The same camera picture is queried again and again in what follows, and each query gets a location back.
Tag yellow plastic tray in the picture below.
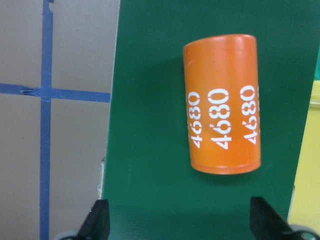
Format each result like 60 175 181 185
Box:
288 80 320 233

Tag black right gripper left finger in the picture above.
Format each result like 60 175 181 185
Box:
77 199 111 240

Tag orange cylinder marked 4680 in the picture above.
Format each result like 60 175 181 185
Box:
183 34 261 175

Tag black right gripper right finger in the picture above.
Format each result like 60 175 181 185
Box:
249 196 303 240

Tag green conveyor belt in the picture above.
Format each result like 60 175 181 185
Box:
104 0 320 240

